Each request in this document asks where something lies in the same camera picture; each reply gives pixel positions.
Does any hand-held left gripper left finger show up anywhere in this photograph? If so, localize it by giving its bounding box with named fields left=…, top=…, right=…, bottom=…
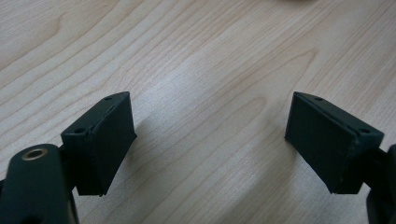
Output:
left=60, top=91, right=138, bottom=198

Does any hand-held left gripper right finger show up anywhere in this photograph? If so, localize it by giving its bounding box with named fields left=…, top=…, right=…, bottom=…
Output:
left=283, top=91, right=385, bottom=195

